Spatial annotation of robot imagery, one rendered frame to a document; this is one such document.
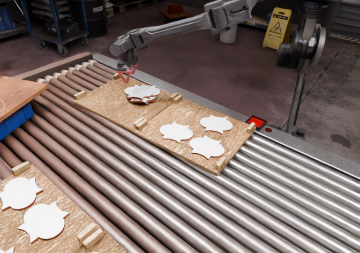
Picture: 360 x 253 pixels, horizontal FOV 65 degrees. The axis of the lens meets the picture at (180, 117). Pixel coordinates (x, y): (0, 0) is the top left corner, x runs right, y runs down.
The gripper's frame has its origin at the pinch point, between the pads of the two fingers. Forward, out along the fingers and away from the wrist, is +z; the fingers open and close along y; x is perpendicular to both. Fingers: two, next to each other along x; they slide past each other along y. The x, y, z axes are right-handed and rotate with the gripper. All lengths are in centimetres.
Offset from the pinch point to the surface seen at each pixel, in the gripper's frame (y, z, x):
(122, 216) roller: 66, 14, 18
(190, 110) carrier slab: 4.6, 12.6, 30.9
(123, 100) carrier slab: 2.6, 12.2, -3.5
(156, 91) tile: -2.2, 8.2, 12.5
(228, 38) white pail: -341, 100, 44
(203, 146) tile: 30, 12, 40
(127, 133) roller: 25.5, 13.9, 6.3
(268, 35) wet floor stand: -330, 86, 103
